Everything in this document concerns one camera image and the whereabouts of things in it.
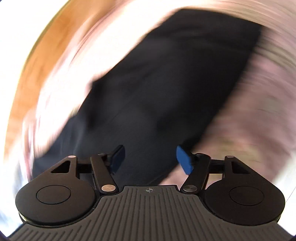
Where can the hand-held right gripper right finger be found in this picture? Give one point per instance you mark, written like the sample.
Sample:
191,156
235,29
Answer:
183,162

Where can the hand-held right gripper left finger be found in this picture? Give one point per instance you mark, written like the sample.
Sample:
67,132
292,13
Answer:
116,160

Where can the black pants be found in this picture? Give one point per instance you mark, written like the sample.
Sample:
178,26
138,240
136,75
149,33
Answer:
161,81

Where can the pink bear print blanket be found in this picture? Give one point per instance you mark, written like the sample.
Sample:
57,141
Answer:
254,115

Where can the wooden headboard with gold trim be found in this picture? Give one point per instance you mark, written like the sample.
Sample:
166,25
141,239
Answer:
46,58

